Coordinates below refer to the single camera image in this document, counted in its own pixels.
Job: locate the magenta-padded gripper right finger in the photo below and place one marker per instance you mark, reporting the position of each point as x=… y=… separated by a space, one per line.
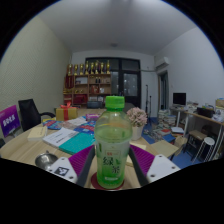
x=146 y=161

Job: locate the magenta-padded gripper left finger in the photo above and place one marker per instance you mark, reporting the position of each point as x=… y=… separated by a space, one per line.
x=78 y=161

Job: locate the teal book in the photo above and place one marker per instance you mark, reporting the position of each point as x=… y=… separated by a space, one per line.
x=78 y=143

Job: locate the low wooden side table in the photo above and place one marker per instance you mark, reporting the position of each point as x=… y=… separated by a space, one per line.
x=164 y=147

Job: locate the flat round red coaster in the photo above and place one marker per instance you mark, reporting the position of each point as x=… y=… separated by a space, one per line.
x=93 y=183

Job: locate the white printed booklet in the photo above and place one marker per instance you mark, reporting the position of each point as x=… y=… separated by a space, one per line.
x=60 y=136

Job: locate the small metal cup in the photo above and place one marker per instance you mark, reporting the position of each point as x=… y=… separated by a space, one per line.
x=46 y=160

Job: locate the green tea drink bottle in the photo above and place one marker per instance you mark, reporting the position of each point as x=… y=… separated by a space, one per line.
x=113 y=143

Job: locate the brown paper bag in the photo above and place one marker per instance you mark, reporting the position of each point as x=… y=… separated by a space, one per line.
x=181 y=141

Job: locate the potted pink flower bouquet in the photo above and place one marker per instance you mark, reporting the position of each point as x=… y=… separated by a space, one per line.
x=137 y=120

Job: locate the yellow gift box red ribbon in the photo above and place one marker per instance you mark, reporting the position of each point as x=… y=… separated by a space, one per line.
x=66 y=113

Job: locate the small yellow notepad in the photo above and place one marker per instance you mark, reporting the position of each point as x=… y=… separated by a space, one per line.
x=37 y=132

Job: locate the wooden square stool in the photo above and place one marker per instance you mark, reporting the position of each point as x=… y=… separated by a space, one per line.
x=196 y=134

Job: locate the black microphone stand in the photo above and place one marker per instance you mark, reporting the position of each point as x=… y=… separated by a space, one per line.
x=146 y=100

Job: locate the white round stool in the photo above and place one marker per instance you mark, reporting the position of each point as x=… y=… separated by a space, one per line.
x=208 y=141

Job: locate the black office chair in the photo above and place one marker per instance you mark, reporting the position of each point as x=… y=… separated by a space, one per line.
x=28 y=115

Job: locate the black computer monitor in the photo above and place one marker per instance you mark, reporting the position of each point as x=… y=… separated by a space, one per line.
x=179 y=98

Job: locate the long wooden desk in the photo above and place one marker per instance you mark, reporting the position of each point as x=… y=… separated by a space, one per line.
x=203 y=116

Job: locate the wooden shelf unit with trophies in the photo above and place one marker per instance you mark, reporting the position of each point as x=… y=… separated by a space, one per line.
x=88 y=86

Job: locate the dark glass double door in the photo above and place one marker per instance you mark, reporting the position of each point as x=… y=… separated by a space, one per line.
x=130 y=83

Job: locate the purple sign board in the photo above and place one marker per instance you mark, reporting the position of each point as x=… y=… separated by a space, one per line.
x=9 y=120

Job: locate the white wall air conditioner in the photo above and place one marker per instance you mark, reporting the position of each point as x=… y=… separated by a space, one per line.
x=162 y=63

